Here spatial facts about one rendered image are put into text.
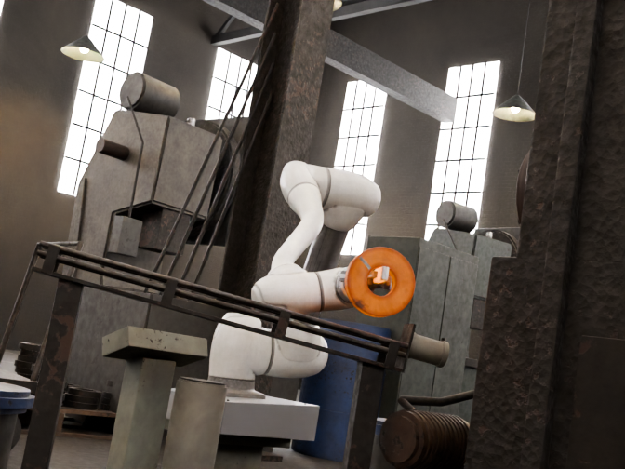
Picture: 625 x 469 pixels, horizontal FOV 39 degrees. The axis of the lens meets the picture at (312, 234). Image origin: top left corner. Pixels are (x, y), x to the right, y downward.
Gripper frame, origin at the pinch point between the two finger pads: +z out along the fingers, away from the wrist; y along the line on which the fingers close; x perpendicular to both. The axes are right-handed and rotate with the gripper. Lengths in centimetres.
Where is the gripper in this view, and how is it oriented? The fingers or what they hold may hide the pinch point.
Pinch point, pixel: (380, 274)
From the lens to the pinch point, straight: 196.9
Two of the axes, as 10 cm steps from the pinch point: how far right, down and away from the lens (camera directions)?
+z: 2.0, -1.5, -9.7
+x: 1.5, -9.7, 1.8
